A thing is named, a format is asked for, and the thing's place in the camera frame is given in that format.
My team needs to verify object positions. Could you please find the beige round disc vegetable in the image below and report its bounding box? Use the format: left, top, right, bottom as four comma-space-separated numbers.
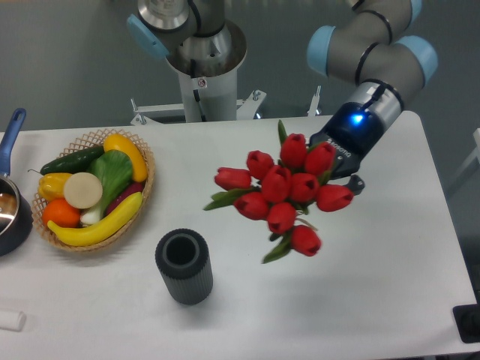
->
63, 172, 103, 209

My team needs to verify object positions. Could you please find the black device at edge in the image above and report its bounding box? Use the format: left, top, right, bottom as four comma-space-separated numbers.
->
452, 304, 480, 344

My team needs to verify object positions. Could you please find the dark grey ribbed vase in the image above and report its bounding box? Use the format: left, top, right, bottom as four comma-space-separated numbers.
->
154, 228, 214, 305

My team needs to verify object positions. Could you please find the green bok choy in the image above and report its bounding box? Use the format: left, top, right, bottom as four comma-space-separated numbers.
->
80, 150, 133, 227

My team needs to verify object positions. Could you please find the yellow banana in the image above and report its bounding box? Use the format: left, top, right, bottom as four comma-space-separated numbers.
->
47, 192, 143, 247

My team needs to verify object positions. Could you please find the red tulip bouquet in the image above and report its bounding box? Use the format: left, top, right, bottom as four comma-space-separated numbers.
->
204, 122, 355, 263

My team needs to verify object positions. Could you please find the purple eggplant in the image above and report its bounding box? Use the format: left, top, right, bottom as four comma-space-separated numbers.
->
104, 182, 144, 216

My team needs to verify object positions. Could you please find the white metal mounting frame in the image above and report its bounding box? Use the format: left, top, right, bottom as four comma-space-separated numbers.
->
130, 85, 322, 125

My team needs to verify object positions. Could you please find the white furniture piece right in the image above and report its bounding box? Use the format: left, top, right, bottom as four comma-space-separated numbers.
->
445, 128, 479, 199

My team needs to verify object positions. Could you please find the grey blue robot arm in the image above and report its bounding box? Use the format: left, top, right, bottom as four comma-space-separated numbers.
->
127, 1, 438, 194

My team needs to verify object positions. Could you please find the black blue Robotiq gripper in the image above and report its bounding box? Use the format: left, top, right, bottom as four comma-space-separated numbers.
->
309, 102, 386, 196

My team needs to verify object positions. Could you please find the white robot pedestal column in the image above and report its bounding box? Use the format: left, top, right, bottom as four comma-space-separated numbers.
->
167, 20, 247, 122

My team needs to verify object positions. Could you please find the yellow squash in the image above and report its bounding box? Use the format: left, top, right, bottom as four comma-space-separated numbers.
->
103, 133, 148, 182

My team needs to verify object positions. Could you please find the dark saucepan blue handle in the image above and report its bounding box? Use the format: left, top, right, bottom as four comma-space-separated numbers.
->
1, 108, 33, 257

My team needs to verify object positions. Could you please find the white cylinder object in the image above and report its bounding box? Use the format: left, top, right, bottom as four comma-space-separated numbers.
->
0, 308, 27, 332

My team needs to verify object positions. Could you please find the yellow bell pepper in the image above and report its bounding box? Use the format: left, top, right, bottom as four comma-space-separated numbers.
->
37, 172, 72, 202

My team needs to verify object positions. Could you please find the green cucumber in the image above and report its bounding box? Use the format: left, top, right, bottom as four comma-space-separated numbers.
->
28, 145, 104, 176

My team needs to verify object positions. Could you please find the orange fruit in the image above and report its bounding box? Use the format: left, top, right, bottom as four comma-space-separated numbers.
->
42, 199, 80, 228

